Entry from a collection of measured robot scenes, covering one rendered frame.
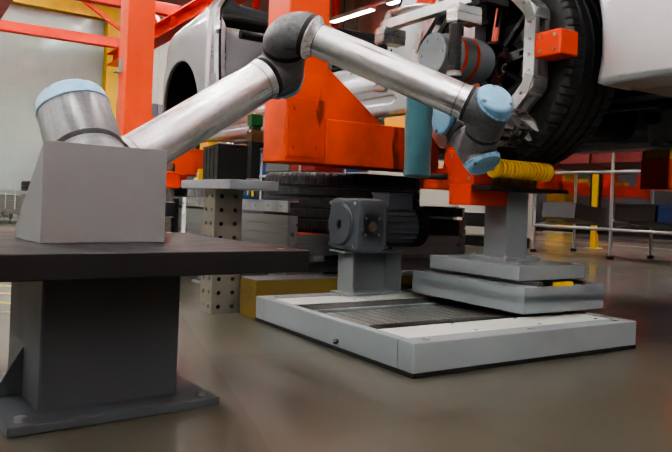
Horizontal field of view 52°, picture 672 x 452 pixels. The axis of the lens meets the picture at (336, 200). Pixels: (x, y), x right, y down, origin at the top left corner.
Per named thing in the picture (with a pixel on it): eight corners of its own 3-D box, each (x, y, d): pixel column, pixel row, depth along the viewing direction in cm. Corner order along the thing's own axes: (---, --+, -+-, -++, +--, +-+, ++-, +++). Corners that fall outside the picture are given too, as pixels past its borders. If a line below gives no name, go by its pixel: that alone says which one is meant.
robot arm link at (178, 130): (35, 156, 150) (280, 21, 189) (52, 206, 163) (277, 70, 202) (77, 196, 144) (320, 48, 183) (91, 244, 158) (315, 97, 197)
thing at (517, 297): (603, 311, 215) (604, 280, 215) (523, 318, 195) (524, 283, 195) (486, 290, 257) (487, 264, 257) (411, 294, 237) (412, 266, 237)
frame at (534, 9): (546, 144, 196) (553, -47, 196) (530, 142, 192) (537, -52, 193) (422, 152, 242) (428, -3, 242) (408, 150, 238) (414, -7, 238)
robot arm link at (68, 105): (39, 137, 131) (24, 78, 140) (57, 194, 144) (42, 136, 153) (120, 120, 136) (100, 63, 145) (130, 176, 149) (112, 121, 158)
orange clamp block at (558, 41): (551, 62, 197) (578, 57, 189) (533, 58, 193) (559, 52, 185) (552, 37, 197) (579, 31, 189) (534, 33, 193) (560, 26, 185)
